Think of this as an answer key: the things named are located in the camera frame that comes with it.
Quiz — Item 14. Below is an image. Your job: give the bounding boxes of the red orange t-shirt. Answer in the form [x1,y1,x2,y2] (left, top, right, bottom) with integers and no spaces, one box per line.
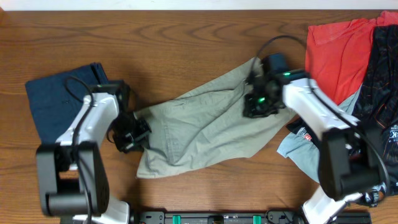
[305,11,397,99]

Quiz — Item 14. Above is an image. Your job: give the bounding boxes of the light blue garment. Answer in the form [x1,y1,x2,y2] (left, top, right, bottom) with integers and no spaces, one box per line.
[277,85,361,183]

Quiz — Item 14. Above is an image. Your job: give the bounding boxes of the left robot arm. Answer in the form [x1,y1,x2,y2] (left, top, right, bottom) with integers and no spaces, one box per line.
[35,80,152,223]

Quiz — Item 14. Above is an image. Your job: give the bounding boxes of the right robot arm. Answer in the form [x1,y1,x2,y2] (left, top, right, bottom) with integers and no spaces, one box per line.
[243,54,389,223]

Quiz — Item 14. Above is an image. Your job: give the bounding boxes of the right black cable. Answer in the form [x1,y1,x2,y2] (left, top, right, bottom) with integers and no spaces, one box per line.
[248,34,391,194]

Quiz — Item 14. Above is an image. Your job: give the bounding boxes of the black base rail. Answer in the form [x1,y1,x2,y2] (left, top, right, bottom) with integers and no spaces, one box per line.
[129,208,373,224]

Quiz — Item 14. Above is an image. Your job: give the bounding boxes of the navy blue shorts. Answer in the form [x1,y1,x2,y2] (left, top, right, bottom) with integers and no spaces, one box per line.
[25,63,108,143]

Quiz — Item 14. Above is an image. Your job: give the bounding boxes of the khaki shorts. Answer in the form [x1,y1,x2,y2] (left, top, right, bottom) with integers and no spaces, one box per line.
[136,62,295,179]

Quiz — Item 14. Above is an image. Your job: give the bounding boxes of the black patterned garment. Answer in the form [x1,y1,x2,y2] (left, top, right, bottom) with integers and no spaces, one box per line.
[353,25,397,129]

